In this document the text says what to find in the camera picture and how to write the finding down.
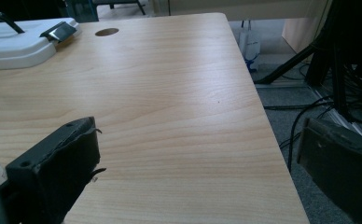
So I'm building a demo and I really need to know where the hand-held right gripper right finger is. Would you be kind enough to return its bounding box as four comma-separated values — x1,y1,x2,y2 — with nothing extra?
296,117,362,224

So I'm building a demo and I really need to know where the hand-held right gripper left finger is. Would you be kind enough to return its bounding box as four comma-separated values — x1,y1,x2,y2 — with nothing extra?
5,116,107,224

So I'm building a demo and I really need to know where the black metal stand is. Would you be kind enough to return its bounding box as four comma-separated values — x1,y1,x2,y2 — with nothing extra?
254,0,362,124

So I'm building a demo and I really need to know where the white plastic case with latch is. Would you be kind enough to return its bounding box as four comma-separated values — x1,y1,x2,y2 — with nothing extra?
0,11,82,71

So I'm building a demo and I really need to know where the white paper bag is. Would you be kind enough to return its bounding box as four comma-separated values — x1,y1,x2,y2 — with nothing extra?
238,20,261,72

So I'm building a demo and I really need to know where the black floor cable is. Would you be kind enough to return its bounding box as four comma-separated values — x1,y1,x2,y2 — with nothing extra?
262,94,337,174

